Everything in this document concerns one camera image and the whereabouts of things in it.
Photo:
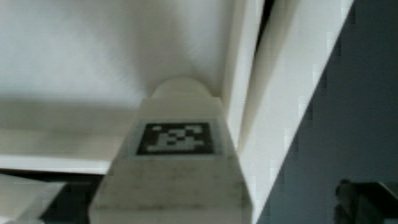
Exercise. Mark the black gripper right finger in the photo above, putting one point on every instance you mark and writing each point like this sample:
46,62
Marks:
366,203

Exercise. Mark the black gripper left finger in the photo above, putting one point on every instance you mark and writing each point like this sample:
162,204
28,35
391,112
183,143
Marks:
67,210

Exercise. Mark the white table leg with tag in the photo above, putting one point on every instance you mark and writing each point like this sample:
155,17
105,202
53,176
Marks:
174,182

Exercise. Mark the white square tabletop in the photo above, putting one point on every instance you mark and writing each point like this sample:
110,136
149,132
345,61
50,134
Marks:
89,51

